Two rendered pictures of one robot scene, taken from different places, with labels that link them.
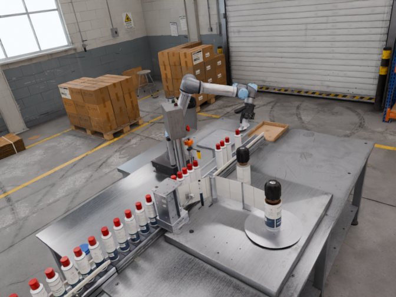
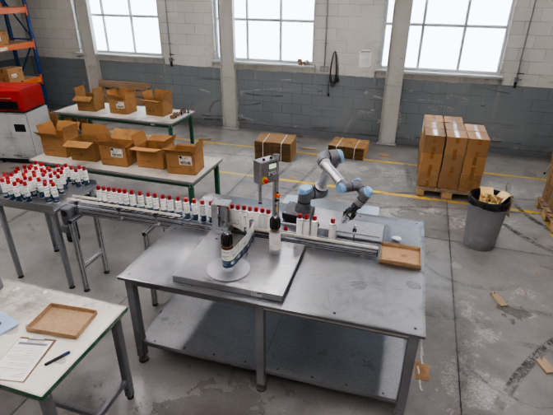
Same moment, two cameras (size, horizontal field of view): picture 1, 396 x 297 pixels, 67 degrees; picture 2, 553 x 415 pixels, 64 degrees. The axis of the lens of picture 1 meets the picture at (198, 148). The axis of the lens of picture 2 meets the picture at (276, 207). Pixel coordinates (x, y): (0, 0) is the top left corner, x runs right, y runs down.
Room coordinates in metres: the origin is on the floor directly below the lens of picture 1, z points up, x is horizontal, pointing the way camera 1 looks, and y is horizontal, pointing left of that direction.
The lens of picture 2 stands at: (0.40, -2.85, 2.69)
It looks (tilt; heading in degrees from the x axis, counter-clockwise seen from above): 27 degrees down; 65
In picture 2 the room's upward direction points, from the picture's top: straight up
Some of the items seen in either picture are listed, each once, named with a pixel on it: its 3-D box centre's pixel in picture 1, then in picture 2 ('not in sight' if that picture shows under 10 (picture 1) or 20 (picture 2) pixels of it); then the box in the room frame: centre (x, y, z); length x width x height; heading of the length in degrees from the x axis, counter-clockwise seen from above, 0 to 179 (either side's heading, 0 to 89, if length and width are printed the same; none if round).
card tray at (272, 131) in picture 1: (268, 130); (400, 254); (2.49, -0.67, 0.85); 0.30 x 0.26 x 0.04; 139
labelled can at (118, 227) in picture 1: (121, 234); (194, 209); (1.21, 0.46, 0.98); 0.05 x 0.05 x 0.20
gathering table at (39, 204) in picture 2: not in sight; (54, 229); (0.04, 1.62, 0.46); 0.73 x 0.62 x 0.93; 139
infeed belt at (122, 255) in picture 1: (204, 184); (276, 235); (1.74, -0.01, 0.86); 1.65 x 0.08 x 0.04; 139
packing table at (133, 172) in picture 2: not in sight; (131, 188); (0.92, 2.53, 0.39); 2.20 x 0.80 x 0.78; 137
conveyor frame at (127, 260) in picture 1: (204, 185); (276, 235); (1.74, -0.01, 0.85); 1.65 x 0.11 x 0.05; 139
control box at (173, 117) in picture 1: (173, 119); (266, 170); (1.72, 0.12, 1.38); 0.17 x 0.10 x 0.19; 14
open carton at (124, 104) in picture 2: not in sight; (121, 100); (1.19, 4.80, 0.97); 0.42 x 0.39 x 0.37; 45
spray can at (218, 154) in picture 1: (218, 157); (299, 225); (1.89, -0.14, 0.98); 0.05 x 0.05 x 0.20
